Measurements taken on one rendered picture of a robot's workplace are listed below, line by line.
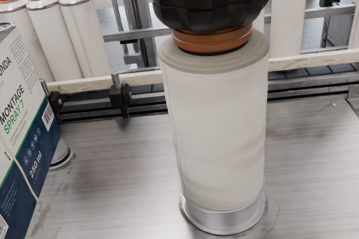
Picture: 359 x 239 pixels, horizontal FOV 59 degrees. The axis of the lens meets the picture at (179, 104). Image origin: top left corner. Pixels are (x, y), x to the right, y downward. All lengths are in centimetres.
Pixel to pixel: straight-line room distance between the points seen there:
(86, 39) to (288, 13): 32
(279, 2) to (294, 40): 7
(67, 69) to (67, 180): 22
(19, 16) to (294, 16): 43
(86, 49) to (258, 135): 36
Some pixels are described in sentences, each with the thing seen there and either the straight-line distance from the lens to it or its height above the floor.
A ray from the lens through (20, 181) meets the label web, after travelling 34.
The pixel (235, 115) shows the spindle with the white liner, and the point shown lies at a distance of 23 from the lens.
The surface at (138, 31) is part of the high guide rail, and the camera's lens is 58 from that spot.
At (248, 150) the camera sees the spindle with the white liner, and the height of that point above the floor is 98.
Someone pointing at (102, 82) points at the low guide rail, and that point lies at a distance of 55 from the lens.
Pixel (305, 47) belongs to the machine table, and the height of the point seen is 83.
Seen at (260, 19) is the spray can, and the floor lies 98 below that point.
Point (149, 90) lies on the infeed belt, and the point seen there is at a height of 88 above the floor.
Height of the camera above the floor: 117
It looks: 34 degrees down
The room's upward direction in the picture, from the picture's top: 8 degrees counter-clockwise
